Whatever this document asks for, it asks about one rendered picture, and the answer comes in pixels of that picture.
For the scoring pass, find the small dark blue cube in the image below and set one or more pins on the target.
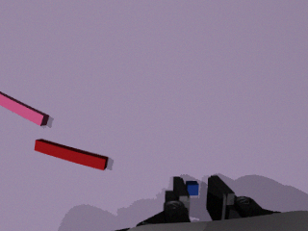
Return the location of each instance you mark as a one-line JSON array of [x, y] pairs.
[[192, 187]]

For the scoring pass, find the pink rod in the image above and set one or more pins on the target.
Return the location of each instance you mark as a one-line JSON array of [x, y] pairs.
[[24, 110]]

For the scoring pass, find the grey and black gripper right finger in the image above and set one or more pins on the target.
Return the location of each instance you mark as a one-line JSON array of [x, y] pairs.
[[223, 204]]

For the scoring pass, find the red rod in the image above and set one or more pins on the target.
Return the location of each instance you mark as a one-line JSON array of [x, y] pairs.
[[71, 154]]

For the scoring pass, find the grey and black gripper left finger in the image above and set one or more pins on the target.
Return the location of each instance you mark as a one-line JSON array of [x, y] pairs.
[[174, 206]]

